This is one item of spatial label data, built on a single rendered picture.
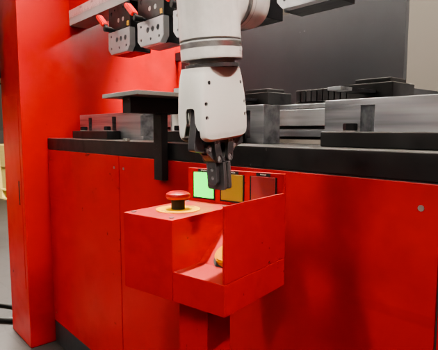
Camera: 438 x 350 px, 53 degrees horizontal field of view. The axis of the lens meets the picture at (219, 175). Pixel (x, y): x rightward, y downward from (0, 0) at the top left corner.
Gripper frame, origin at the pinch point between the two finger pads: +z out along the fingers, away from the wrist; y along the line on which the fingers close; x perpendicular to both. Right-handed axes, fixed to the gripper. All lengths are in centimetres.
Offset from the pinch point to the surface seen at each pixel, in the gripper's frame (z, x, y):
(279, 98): -9, -34, -71
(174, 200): 4.8, -9.5, 0.1
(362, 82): -12, -4, -62
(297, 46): -27, -44, -101
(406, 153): -0.6, 19.0, -22.6
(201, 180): 3.4, -12.1, -9.3
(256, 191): 4.5, -0.4, -9.6
